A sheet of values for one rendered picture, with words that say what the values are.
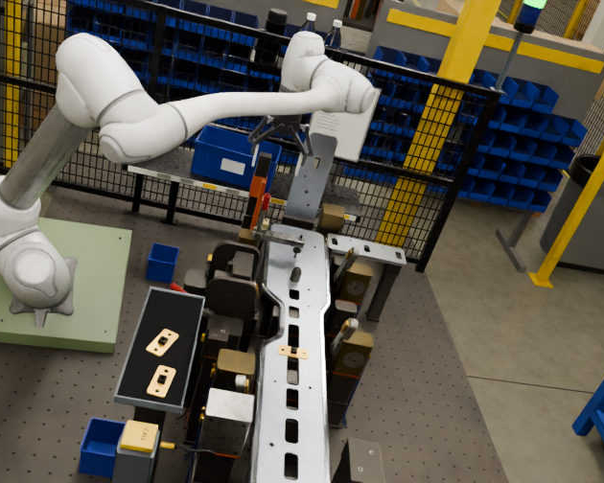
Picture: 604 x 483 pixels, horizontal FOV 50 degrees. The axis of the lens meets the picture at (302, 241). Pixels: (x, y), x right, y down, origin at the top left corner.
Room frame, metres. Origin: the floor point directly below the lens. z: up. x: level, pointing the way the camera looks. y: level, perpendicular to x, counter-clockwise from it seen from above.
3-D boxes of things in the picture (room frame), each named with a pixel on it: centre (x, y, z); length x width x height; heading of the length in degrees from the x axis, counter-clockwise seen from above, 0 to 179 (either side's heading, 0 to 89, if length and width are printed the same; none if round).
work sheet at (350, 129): (2.39, -0.01, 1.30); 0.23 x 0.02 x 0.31; 99
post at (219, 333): (1.24, 0.13, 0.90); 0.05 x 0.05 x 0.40; 9
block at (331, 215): (2.12, -0.08, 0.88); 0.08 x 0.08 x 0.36; 9
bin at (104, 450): (1.09, 0.34, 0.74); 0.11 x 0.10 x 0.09; 9
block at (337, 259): (1.93, -0.18, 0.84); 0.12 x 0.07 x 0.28; 99
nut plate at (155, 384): (0.97, 0.20, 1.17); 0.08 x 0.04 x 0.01; 1
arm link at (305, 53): (1.80, 0.13, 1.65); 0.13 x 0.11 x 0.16; 60
